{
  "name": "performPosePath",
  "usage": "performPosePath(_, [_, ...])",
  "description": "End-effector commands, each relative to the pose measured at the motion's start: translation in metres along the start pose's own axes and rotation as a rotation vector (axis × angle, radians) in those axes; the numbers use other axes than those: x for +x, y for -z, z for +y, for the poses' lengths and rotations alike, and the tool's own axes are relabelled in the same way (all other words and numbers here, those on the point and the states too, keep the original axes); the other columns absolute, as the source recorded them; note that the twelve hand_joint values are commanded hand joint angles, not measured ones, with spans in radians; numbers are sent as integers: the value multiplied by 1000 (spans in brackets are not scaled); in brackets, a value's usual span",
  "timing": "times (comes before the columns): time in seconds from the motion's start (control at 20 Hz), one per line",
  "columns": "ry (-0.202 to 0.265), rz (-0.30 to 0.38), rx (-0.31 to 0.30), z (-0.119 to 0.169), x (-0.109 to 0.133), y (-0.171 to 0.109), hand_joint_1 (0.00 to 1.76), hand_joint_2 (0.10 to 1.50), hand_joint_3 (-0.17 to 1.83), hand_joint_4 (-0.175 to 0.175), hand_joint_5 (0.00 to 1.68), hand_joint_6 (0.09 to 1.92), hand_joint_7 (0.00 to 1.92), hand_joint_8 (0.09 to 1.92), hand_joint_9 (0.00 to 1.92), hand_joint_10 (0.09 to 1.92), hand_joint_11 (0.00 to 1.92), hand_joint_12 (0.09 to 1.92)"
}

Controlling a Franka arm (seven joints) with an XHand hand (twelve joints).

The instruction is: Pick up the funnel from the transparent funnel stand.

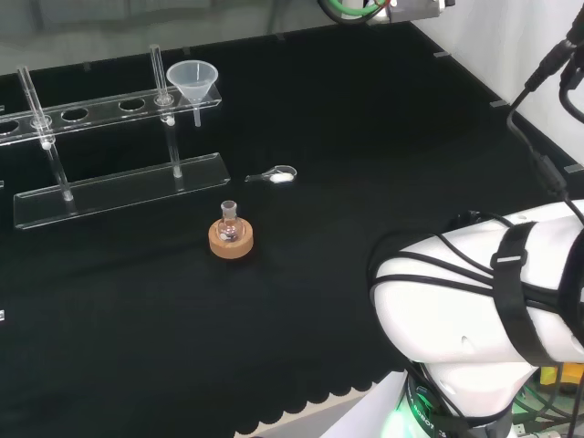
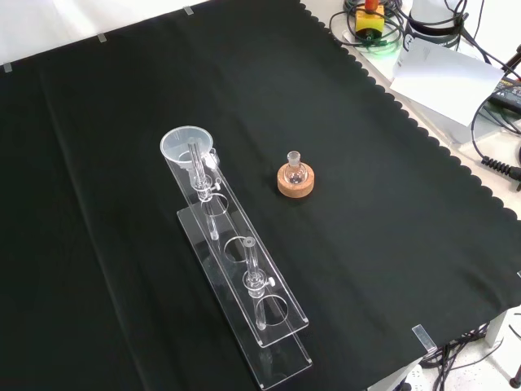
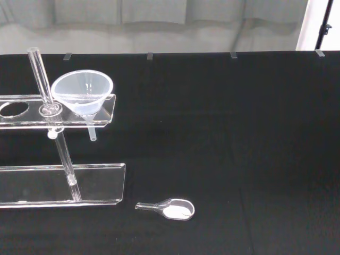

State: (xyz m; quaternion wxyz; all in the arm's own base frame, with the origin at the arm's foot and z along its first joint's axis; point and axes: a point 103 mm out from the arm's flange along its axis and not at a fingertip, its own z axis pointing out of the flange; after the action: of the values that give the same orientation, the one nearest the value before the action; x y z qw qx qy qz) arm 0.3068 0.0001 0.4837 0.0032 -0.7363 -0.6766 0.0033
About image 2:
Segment yellow stop button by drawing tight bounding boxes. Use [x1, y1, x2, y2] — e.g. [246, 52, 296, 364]
[354, 0, 386, 42]

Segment white power strip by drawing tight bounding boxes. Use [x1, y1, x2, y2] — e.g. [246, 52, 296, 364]
[390, 362, 425, 391]

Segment cork ring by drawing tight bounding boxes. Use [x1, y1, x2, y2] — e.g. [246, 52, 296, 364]
[277, 161, 317, 200]

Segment clear plastic funnel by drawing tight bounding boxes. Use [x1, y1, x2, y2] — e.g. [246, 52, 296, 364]
[159, 126, 216, 196]

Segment black cloth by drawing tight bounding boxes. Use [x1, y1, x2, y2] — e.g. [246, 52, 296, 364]
[0, 0, 521, 391]

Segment clear glass weighing funnel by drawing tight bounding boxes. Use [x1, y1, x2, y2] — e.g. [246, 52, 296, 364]
[203, 148, 223, 170]

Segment clear acrylic funnel stand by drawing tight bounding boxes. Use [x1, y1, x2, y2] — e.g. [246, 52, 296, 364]
[162, 138, 313, 391]

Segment white paper sheet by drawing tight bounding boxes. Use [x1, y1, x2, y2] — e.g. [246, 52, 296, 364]
[389, 36, 506, 125]

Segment black power adapter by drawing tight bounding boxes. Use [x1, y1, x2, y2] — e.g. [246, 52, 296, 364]
[488, 77, 521, 115]

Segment white table leg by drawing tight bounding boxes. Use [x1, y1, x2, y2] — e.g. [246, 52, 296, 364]
[486, 309, 509, 348]

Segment small round-bottom glass flask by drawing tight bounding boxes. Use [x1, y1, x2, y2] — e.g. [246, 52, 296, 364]
[284, 150, 307, 185]

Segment black cable with ribbed plug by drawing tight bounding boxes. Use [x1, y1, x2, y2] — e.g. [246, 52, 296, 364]
[471, 87, 521, 182]

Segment thin black cable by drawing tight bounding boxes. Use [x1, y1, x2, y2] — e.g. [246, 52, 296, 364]
[328, 10, 360, 46]

